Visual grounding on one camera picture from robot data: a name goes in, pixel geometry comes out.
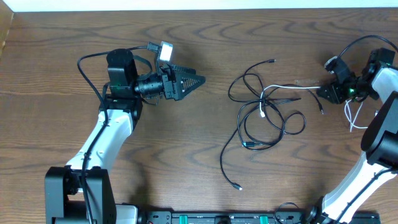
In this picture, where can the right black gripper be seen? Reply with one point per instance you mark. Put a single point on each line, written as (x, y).
(336, 95)

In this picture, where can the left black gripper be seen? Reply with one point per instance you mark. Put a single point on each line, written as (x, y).
(176, 94)

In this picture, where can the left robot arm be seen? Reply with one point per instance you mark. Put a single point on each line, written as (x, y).
(80, 191)

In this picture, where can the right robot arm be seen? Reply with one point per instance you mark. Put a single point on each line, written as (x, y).
(378, 160)

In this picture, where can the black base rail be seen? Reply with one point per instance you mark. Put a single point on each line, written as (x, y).
(248, 217)

